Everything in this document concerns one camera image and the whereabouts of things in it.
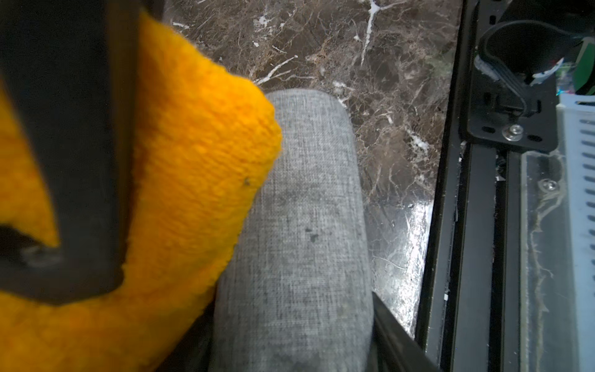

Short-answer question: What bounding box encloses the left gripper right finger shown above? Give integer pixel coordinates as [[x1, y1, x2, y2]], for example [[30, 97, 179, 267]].
[[371, 292, 440, 372]]

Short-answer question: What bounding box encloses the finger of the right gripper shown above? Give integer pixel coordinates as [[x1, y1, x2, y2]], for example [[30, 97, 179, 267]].
[[1, 1, 142, 305]]

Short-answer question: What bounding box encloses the orange microfiber cloth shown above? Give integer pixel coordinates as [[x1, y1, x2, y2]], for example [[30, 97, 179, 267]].
[[1, 12, 282, 371]]

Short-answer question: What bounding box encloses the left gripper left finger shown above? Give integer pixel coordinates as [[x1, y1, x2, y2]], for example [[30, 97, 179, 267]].
[[156, 302, 215, 372]]

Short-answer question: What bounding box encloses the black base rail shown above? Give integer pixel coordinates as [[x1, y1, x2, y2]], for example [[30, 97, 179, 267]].
[[415, 1, 594, 371]]

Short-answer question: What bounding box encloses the dark grey eyeglass case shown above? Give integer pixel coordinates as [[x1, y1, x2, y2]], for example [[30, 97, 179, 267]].
[[209, 89, 373, 371]]

